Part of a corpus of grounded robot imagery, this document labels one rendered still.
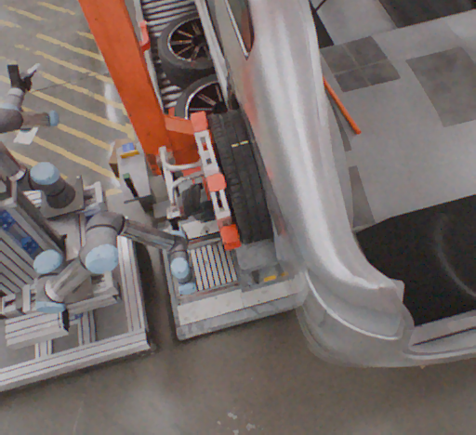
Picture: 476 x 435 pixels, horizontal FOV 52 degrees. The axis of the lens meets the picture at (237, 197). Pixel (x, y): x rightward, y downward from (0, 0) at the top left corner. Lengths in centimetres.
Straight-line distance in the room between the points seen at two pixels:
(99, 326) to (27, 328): 56
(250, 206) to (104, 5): 102
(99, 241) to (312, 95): 92
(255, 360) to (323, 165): 174
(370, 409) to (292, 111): 185
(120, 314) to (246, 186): 122
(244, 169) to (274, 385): 131
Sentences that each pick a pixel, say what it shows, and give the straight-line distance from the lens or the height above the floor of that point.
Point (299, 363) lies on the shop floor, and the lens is 293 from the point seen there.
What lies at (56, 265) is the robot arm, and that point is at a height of 104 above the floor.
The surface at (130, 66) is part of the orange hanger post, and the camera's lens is 237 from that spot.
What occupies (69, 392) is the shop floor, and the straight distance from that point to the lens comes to 317.
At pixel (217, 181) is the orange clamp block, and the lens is 209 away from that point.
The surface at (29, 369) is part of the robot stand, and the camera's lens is 305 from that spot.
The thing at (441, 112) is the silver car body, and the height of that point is 104.
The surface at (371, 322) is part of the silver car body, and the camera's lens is 153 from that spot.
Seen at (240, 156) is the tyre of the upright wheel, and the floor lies 116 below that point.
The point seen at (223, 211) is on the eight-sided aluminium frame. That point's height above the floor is 98.
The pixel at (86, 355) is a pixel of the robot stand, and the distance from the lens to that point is 293.
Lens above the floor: 284
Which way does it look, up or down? 57 degrees down
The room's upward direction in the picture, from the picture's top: 11 degrees counter-clockwise
